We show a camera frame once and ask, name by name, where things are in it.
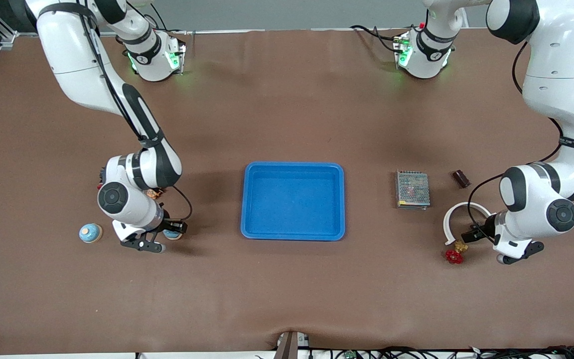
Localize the blue plastic tray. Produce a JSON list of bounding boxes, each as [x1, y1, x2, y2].
[[240, 161, 345, 242]]

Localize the white curved plastic clip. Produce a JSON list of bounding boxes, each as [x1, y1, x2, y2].
[[442, 201, 493, 246]]

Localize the metal mesh power supply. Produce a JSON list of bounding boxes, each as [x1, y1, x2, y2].
[[395, 170, 431, 210]]

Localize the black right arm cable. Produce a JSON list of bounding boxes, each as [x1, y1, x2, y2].
[[78, 0, 194, 222]]

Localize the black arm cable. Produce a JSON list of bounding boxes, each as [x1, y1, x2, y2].
[[466, 40, 574, 245], [78, 0, 194, 222]]

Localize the brass valve red handle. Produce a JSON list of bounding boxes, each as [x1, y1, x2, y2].
[[445, 240, 469, 265]]

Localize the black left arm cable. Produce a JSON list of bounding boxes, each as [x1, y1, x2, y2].
[[466, 40, 574, 245]]

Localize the black table edge cables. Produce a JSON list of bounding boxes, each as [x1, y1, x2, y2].
[[307, 346, 574, 359]]

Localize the metal table edge bracket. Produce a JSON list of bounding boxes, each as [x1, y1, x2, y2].
[[275, 331, 310, 359]]

